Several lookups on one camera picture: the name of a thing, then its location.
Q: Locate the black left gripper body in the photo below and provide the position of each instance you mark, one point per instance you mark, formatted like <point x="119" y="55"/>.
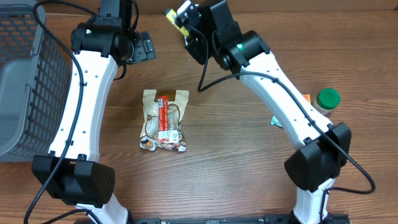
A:
<point x="137" y="49"/>

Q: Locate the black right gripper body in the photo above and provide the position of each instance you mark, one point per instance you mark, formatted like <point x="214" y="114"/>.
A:
<point x="198" y="50"/>

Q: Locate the yellow highlighter pen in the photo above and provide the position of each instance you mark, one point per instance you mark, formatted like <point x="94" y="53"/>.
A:
<point x="171" y="16"/>

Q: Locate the beige brown snack pouch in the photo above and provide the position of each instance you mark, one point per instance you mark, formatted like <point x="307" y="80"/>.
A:
<point x="149" y="134"/>

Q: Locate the teal orange snack pack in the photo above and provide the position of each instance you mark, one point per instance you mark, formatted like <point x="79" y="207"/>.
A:
<point x="275" y="122"/>

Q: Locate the small orange snack box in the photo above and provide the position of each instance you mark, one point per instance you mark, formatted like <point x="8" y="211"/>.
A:
<point x="307" y="97"/>

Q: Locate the green lidded beige jar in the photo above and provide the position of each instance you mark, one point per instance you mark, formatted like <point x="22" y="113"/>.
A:
<point x="326" y="101"/>

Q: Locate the red stick snack packet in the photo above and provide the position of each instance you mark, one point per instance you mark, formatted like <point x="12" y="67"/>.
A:
<point x="169" y="116"/>

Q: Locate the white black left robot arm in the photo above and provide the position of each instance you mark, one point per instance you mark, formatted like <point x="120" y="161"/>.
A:
<point x="71" y="171"/>

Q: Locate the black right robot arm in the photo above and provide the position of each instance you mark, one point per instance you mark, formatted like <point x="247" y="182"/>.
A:
<point x="320" y="146"/>

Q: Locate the white barcode scanner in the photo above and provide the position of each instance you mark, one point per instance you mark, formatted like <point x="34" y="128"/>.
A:
<point x="186" y="9"/>

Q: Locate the grey plastic shopping basket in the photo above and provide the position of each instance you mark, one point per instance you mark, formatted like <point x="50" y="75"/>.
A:
<point x="34" y="84"/>

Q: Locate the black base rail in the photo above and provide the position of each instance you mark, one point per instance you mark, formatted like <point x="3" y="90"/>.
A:
<point x="214" y="221"/>

